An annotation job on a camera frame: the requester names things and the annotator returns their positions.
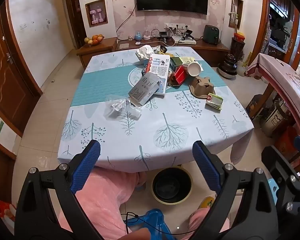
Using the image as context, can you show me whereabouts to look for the wall niche with dumbbells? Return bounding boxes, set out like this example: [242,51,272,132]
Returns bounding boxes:
[85,0,108,28]

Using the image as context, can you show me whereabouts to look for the yellow rimmed black trash bin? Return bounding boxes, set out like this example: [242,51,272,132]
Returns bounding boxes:
[151,166,193,205]

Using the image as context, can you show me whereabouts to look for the silver box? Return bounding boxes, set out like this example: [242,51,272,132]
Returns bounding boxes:
[128,72,160,106]

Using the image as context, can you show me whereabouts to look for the carved wooden door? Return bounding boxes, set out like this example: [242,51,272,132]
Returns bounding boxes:
[0,0,43,138]

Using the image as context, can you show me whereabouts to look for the fruit bowl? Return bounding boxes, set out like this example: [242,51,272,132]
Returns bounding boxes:
[84,34,105,47]

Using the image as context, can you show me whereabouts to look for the steel pot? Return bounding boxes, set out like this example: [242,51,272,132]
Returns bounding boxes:
[260,100,294,138]

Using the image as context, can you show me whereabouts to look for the red plastic bucket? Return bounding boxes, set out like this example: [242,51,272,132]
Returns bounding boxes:
[274,126,300,160]

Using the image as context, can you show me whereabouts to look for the crumpled white tissue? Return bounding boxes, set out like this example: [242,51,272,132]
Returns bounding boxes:
[136,44,155,61]

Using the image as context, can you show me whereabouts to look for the grey checkered paper cup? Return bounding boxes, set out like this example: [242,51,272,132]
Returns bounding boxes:
[182,60,202,77]

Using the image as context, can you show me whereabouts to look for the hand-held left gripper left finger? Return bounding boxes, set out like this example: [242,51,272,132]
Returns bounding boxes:
[14,139,108,240]

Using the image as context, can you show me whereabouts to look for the television cable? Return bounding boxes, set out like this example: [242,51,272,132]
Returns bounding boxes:
[116,4,138,40]

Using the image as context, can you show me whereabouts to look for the person's pink trousers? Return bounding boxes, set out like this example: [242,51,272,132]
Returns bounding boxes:
[57,166,230,240]

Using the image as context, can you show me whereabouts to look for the dark green box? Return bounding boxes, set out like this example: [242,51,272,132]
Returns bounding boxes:
[169,56,204,72]

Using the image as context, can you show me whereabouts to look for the dark ceramic jar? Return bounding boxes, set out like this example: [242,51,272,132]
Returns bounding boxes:
[218,53,238,79]

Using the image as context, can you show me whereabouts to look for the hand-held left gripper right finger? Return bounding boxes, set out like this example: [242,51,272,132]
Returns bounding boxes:
[190,140,282,240]

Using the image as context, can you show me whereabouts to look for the white set-top box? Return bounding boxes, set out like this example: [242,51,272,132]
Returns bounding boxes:
[172,35,197,45]

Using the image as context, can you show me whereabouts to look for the pink dumbbells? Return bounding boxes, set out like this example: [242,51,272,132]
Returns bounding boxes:
[89,10,106,24]

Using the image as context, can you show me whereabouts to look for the white printed box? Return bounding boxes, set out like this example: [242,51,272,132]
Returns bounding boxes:
[142,53,171,97]

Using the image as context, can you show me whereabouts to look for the thin black cable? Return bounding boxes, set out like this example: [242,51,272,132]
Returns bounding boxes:
[120,212,190,236]

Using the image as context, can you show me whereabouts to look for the dark tall vase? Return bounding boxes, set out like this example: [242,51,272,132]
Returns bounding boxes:
[231,32,246,60]

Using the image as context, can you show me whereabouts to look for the clear plastic blister pack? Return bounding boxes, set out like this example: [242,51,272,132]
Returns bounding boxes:
[104,94,142,120]

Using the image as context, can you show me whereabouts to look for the blue plastic stool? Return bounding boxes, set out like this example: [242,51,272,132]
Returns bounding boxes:
[125,209,177,240]

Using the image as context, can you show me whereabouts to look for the red box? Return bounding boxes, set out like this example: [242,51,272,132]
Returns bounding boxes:
[174,64,189,85]

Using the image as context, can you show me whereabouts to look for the green white packet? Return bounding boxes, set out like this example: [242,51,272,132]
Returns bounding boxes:
[205,92,223,110]

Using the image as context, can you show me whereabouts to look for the brown cardboard cup carrier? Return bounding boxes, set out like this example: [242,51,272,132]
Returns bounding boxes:
[189,76,215,98]

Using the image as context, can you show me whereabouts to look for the yellow slipper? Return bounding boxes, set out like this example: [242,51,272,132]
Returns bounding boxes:
[197,196,215,209]

